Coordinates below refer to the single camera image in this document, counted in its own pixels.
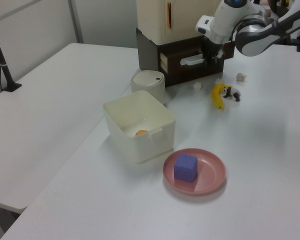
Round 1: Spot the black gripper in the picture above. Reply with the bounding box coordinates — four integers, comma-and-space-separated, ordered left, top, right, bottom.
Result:
201, 36, 225, 66

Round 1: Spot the dark drawer with white handle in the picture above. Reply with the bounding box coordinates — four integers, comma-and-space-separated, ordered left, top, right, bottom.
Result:
159, 44, 226, 88

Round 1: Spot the cream open plastic bin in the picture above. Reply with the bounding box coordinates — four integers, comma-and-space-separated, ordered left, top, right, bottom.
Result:
102, 90, 177, 165

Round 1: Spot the yellow banana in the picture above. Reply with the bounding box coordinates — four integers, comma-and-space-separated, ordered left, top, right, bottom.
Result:
210, 83, 232, 110

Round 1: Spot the small panda figurine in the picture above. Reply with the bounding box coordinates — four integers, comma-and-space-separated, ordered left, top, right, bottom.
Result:
221, 86, 242, 103

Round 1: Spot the dark brown wooden cabinet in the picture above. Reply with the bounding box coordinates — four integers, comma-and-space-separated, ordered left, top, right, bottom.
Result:
136, 27, 236, 87

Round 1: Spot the small cream lidded trash can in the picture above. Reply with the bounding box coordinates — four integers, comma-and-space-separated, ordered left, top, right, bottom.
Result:
130, 70, 166, 106

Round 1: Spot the purple cube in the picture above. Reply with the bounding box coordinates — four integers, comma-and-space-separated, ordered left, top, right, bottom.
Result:
173, 153, 199, 183

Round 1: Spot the pink plate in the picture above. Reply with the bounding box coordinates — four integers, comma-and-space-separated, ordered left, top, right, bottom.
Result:
162, 148, 227, 196

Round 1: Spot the black pole with clamp base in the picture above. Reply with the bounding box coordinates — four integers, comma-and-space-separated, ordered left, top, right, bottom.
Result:
0, 18, 23, 92

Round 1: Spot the copper door handle strip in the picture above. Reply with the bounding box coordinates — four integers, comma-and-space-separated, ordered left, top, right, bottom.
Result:
166, 2, 172, 29

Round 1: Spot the cream plastic box with handles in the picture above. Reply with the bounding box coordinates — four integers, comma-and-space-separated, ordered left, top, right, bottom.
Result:
136, 0, 222, 45

